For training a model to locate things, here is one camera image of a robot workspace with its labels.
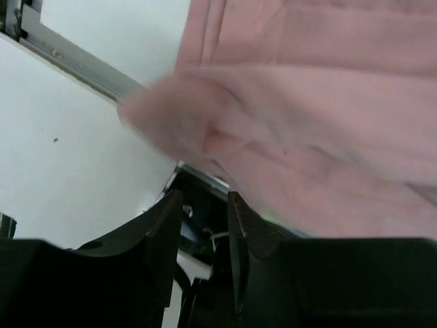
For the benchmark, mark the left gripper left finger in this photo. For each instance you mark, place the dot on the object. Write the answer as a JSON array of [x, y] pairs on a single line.
[[122, 279]]

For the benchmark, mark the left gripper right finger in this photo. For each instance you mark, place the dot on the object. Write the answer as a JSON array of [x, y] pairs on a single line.
[[284, 280]]

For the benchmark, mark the pink trousers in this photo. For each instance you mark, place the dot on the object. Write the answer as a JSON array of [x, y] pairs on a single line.
[[321, 114]]

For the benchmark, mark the aluminium front rail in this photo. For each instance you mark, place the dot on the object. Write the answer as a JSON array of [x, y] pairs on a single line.
[[70, 172]]

